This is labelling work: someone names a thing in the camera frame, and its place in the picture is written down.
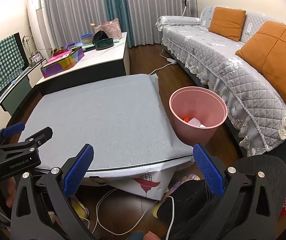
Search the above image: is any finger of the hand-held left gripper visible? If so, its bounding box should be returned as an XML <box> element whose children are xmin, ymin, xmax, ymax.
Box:
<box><xmin>0</xmin><ymin>122</ymin><xmax>25</xmax><ymax>153</ymax></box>
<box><xmin>0</xmin><ymin>127</ymin><xmax>53</xmax><ymax>157</ymax></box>

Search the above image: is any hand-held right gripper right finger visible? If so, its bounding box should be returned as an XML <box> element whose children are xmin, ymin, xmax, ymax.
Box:
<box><xmin>193</xmin><ymin>144</ymin><xmax>278</xmax><ymax>240</ymax></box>

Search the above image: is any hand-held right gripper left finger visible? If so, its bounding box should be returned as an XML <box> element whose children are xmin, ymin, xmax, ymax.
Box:
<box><xmin>10</xmin><ymin>144</ymin><xmax>101</xmax><ymax>240</ymax></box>

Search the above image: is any pink plastic bin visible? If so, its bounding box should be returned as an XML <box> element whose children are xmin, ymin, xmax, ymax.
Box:
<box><xmin>169</xmin><ymin>87</ymin><xmax>228</xmax><ymax>147</ymax></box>

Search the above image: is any person's left hand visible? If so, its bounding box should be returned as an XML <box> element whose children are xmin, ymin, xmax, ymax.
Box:
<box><xmin>0</xmin><ymin>177</ymin><xmax>17</xmax><ymax>208</ymax></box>

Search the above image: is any person's leg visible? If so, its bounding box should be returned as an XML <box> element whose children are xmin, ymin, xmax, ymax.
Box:
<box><xmin>157</xmin><ymin>179</ymin><xmax>223</xmax><ymax>240</ymax></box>

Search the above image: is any television cabinet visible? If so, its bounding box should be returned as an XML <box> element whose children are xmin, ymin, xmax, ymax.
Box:
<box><xmin>0</xmin><ymin>57</ymin><xmax>46</xmax><ymax>135</ymax></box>

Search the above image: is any yellow slipper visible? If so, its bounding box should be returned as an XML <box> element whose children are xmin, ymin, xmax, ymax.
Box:
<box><xmin>71</xmin><ymin>196</ymin><xmax>91</xmax><ymax>222</ymax></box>
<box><xmin>153</xmin><ymin>201</ymin><xmax>164</xmax><ymax>218</ymax></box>

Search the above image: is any white printed storage box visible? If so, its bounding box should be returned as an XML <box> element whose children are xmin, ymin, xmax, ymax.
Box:
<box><xmin>83</xmin><ymin>160</ymin><xmax>183</xmax><ymax>202</ymax></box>

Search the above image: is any green checkered cloth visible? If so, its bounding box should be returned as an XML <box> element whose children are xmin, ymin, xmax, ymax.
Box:
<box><xmin>0</xmin><ymin>34</ymin><xmax>24</xmax><ymax>105</ymax></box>

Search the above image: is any colourful cardboard box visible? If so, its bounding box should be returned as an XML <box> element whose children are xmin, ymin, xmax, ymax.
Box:
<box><xmin>40</xmin><ymin>49</ymin><xmax>84</xmax><ymax>78</ymax></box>

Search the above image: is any black television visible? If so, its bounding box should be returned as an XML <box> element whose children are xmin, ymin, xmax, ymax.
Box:
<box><xmin>0</xmin><ymin>32</ymin><xmax>29</xmax><ymax>110</ymax></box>

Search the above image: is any lucky bamboo plant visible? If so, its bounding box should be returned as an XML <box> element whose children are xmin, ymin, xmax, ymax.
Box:
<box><xmin>21</xmin><ymin>35</ymin><xmax>34</xmax><ymax>60</ymax></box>

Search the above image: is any white coffee table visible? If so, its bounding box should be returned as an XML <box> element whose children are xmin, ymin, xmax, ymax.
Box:
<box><xmin>34</xmin><ymin>32</ymin><xmax>130</xmax><ymax>97</ymax></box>

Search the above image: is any white standing air conditioner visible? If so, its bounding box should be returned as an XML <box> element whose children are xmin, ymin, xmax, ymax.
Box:
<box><xmin>27</xmin><ymin>0</ymin><xmax>52</xmax><ymax>63</ymax></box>

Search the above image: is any stack of plastic bowls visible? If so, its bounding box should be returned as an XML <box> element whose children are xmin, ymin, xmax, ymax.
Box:
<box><xmin>80</xmin><ymin>33</ymin><xmax>94</xmax><ymax>45</ymax></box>

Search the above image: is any dark green bowl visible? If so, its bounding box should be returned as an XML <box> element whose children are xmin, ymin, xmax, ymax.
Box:
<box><xmin>94</xmin><ymin>38</ymin><xmax>114</xmax><ymax>50</ymax></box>

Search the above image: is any black bowl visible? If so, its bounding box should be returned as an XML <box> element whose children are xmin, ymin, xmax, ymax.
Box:
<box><xmin>92</xmin><ymin>30</ymin><xmax>109</xmax><ymax>43</ymax></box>

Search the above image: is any grey quilted sofa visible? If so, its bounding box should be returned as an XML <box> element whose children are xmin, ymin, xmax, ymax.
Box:
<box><xmin>155</xmin><ymin>5</ymin><xmax>286</xmax><ymax>160</ymax></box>

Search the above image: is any pink basket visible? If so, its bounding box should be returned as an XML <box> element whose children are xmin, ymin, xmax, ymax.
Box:
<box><xmin>96</xmin><ymin>19</ymin><xmax>122</xmax><ymax>40</ymax></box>

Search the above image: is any grey curtain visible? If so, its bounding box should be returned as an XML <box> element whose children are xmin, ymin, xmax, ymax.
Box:
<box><xmin>36</xmin><ymin>0</ymin><xmax>107</xmax><ymax>53</ymax></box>
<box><xmin>123</xmin><ymin>0</ymin><xmax>198</xmax><ymax>48</ymax></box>

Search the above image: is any orange square cushion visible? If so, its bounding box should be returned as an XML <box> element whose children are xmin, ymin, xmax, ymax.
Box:
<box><xmin>235</xmin><ymin>21</ymin><xmax>286</xmax><ymax>110</ymax></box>
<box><xmin>209</xmin><ymin>7</ymin><xmax>246</xmax><ymax>42</ymax></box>

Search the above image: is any teal curtain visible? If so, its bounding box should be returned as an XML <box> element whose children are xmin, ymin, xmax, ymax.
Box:
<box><xmin>101</xmin><ymin>0</ymin><xmax>133</xmax><ymax>48</ymax></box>

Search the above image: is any white charging cable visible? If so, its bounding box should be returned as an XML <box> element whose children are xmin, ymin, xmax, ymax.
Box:
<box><xmin>86</xmin><ymin>187</ymin><xmax>176</xmax><ymax>240</ymax></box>

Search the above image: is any photo frame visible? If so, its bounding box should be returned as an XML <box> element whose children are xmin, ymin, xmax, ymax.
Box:
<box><xmin>29</xmin><ymin>52</ymin><xmax>43</xmax><ymax>63</ymax></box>

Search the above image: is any white power strip cable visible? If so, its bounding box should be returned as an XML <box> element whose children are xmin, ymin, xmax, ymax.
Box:
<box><xmin>149</xmin><ymin>50</ymin><xmax>171</xmax><ymax>75</ymax></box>

